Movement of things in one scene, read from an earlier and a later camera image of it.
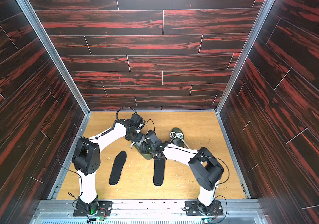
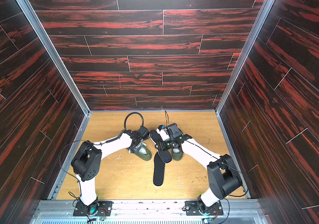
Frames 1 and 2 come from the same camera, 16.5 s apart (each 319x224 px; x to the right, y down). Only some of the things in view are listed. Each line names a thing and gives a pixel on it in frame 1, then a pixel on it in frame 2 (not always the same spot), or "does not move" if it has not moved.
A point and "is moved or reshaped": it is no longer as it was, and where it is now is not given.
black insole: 116,169 is moved or reshaped
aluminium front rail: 151,211 does not move
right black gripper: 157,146 -> 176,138
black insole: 159,168 does not move
